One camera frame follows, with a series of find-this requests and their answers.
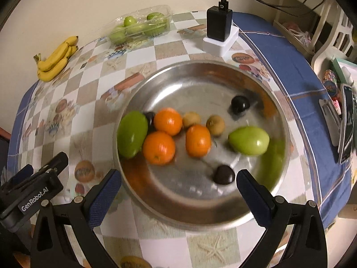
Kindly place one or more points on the yellow banana bunch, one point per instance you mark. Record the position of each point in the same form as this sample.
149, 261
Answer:
53, 61

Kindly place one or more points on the checkered printed tablecloth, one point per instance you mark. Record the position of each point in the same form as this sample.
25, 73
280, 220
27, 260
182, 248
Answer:
292, 69

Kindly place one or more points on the white adapter base box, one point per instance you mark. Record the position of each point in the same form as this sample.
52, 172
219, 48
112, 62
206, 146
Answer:
220, 47

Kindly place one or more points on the pink plastic bag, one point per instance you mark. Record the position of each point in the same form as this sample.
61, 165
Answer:
302, 36

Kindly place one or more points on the large green mango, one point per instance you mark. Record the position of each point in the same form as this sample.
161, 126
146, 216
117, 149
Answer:
249, 140
132, 138

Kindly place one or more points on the black smartphone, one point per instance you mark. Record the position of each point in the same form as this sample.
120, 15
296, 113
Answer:
347, 122

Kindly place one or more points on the clear plastic clamshell container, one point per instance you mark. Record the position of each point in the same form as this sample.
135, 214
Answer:
164, 12

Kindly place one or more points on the grey flat device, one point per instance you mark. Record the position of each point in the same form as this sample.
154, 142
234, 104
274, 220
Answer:
330, 122

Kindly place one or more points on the orange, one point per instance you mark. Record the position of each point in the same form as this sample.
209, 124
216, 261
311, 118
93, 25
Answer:
198, 140
159, 147
168, 121

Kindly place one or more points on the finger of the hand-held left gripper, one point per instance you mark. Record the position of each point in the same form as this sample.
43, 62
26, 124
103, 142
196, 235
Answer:
21, 174
55, 160

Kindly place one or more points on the green box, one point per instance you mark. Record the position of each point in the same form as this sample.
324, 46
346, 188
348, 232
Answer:
339, 65

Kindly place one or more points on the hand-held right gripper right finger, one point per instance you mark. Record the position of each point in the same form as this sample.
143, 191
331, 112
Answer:
256, 201

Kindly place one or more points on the black power adapter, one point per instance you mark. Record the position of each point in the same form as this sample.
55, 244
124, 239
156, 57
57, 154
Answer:
219, 23

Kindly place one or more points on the colourful round tin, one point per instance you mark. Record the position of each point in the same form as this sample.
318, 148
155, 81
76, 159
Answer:
330, 83

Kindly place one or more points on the round metal plate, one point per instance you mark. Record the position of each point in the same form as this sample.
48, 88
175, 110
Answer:
200, 89

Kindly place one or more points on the white chair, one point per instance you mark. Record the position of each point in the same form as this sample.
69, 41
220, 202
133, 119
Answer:
333, 42
284, 0

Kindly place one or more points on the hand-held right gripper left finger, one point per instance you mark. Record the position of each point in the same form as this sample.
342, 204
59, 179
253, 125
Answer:
104, 198

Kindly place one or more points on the small yellow-brown round fruit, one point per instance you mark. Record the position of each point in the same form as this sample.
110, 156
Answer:
191, 119
215, 124

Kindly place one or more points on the heap of small green fruits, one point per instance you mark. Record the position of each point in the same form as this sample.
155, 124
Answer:
131, 30

